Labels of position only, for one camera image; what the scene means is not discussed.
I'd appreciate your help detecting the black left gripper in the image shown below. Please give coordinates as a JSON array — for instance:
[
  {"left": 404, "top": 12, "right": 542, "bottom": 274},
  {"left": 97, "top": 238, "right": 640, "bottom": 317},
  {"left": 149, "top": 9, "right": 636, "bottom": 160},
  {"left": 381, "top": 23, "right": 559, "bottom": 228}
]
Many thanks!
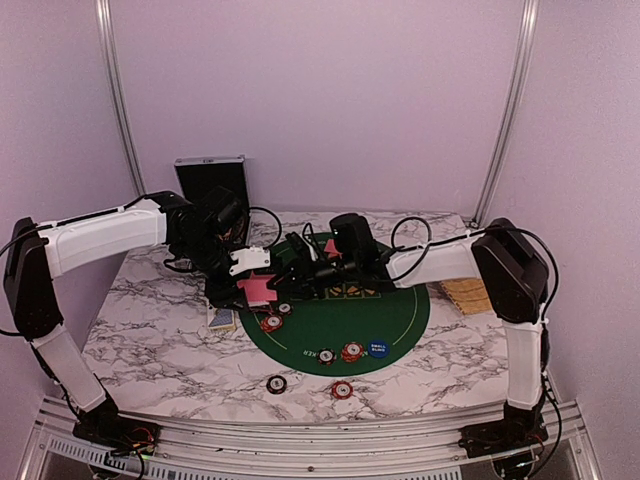
[{"left": 177, "top": 232, "right": 249, "bottom": 312}]

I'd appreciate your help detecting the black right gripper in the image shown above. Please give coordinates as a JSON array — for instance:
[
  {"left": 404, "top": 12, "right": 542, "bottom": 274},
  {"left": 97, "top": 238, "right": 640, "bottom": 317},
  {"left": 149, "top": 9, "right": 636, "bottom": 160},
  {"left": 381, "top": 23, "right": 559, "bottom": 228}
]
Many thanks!
[{"left": 268, "top": 251, "right": 360, "bottom": 300}]

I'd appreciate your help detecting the red playing card deck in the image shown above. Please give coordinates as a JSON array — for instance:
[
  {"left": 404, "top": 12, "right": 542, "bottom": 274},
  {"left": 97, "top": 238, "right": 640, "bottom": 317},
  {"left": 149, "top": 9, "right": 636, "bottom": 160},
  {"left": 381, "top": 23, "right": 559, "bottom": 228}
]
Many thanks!
[{"left": 237, "top": 273, "right": 278, "bottom": 307}]

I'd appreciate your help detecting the red card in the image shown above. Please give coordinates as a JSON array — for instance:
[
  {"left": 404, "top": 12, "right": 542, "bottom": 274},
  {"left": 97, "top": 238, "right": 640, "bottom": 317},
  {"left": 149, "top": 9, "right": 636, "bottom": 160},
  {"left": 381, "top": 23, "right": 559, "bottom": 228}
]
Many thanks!
[{"left": 324, "top": 238, "right": 342, "bottom": 259}]

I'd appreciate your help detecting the blue small blind button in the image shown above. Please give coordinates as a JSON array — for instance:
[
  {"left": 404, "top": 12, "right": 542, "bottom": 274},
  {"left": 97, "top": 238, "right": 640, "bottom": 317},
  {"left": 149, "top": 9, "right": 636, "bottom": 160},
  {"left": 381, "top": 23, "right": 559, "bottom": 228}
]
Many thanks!
[{"left": 367, "top": 340, "right": 390, "bottom": 359}]

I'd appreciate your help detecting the black orange 100 chip stack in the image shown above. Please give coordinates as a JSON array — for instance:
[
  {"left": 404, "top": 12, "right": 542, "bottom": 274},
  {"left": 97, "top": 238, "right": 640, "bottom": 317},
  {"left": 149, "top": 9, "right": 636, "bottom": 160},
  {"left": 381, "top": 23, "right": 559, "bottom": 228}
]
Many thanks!
[{"left": 266, "top": 375, "right": 287, "bottom": 395}]

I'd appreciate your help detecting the red beige 5 chip stack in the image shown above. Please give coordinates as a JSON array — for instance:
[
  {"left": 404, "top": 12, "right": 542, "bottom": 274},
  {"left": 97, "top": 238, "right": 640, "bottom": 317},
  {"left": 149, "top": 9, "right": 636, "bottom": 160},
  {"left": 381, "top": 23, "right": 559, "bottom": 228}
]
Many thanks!
[{"left": 331, "top": 381, "right": 353, "bottom": 400}]

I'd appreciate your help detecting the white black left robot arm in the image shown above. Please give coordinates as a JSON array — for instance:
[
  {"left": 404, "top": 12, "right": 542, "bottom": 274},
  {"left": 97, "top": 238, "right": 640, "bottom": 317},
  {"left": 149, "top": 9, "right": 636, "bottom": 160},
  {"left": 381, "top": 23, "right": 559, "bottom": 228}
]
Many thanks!
[{"left": 1, "top": 187, "right": 249, "bottom": 445}]

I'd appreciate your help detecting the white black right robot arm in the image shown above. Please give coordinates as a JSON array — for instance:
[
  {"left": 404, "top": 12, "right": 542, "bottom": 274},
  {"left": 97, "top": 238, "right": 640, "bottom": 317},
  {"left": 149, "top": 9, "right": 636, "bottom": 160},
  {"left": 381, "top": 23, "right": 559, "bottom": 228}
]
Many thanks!
[{"left": 268, "top": 213, "right": 557, "bottom": 448}]

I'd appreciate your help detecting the blue gold card box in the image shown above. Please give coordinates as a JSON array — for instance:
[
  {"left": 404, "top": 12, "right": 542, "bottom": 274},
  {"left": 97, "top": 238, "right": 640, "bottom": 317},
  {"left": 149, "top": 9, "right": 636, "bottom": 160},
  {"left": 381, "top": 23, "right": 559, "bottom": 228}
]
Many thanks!
[{"left": 207, "top": 306, "right": 237, "bottom": 332}]

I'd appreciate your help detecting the round green poker mat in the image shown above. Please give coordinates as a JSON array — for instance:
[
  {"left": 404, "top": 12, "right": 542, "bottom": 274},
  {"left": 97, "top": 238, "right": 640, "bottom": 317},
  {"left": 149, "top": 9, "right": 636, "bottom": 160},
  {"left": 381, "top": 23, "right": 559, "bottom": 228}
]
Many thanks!
[{"left": 237, "top": 232, "right": 432, "bottom": 377}]

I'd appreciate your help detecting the aluminium poker chip case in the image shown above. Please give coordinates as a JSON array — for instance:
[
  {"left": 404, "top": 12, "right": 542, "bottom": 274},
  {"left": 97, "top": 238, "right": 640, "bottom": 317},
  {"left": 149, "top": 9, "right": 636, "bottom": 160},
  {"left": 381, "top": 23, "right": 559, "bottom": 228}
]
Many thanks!
[{"left": 172, "top": 154, "right": 251, "bottom": 241}]

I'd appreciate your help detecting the woven bamboo tray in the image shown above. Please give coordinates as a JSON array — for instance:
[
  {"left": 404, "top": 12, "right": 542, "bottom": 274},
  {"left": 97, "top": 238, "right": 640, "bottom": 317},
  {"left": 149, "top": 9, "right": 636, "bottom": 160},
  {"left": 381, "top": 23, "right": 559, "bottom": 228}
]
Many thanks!
[{"left": 440, "top": 278, "right": 492, "bottom": 315}]

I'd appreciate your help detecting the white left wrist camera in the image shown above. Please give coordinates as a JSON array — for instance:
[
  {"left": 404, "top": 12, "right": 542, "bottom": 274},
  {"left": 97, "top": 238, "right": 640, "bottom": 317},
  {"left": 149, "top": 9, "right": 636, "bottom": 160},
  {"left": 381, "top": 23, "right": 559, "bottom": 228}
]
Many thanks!
[{"left": 229, "top": 246, "right": 271, "bottom": 276}]

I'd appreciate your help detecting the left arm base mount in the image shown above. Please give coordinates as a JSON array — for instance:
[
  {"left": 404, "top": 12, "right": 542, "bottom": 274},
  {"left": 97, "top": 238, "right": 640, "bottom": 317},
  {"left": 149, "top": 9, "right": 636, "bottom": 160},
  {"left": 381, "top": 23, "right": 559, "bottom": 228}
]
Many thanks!
[{"left": 73, "top": 415, "right": 160, "bottom": 456}]

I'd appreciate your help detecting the left aluminium frame post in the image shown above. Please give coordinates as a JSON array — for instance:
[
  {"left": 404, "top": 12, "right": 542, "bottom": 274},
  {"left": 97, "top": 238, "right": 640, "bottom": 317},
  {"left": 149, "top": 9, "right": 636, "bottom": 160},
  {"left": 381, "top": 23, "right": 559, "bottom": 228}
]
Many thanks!
[{"left": 95, "top": 0, "right": 147, "bottom": 196}]

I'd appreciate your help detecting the aluminium frame post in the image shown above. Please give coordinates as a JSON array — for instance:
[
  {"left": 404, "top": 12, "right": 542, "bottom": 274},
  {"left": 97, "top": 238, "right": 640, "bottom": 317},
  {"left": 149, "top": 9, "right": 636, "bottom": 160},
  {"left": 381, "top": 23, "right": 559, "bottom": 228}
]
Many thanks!
[
  {"left": 95, "top": 0, "right": 147, "bottom": 196},
  {"left": 470, "top": 0, "right": 540, "bottom": 226}
]

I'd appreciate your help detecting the front aluminium rail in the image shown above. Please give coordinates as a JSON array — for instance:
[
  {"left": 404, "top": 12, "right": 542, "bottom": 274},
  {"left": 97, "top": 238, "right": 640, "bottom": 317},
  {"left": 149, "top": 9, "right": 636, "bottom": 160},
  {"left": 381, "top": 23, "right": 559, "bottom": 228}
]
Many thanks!
[{"left": 14, "top": 399, "right": 601, "bottom": 480}]

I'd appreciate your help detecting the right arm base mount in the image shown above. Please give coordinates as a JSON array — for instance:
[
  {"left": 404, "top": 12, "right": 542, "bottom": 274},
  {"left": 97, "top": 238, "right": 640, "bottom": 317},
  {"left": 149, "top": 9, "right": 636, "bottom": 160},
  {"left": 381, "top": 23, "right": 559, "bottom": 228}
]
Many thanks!
[{"left": 458, "top": 420, "right": 549, "bottom": 458}]

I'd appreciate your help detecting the right aluminium frame post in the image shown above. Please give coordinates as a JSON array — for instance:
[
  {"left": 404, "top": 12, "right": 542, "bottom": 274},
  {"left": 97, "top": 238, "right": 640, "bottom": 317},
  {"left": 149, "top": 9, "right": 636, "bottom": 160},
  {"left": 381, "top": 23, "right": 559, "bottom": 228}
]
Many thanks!
[{"left": 470, "top": 0, "right": 540, "bottom": 226}]

